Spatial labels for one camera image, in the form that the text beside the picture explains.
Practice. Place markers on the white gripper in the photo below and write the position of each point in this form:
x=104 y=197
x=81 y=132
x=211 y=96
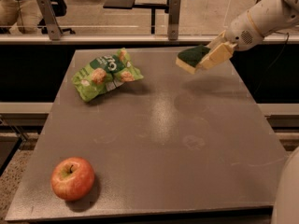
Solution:
x=239 y=32

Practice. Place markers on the green and yellow sponge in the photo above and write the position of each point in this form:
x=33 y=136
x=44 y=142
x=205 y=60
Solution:
x=188 y=59

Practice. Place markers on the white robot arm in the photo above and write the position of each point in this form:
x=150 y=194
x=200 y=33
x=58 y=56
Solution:
x=273 y=15

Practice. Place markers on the green snack bag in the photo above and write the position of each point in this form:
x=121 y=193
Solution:
x=105 y=74

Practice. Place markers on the red apple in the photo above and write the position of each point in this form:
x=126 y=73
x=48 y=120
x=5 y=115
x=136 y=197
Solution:
x=72 y=179

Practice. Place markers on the seated person in background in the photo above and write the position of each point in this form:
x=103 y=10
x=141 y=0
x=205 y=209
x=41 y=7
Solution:
x=25 y=14

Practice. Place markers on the middle metal bracket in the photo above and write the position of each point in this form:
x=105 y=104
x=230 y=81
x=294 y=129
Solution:
x=173 y=19

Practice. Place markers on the metal bracket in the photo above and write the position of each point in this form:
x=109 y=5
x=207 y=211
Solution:
x=173 y=19
x=49 y=17

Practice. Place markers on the left metal bracket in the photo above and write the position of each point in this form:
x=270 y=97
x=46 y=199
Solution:
x=49 y=17

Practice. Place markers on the metal rail beam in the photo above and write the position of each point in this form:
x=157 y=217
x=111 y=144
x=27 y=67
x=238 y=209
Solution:
x=156 y=40

